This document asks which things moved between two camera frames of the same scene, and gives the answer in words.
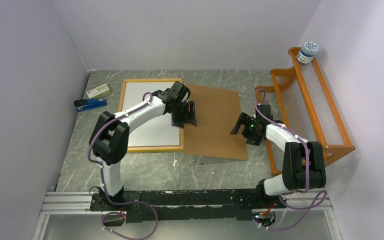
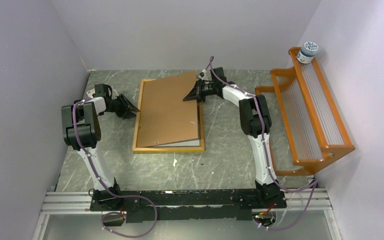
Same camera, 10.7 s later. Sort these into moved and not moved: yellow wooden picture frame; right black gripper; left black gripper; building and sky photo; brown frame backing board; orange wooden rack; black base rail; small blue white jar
Moved: building and sky photo; right black gripper; yellow wooden picture frame; brown frame backing board; left black gripper
Not moved: small blue white jar; orange wooden rack; black base rail
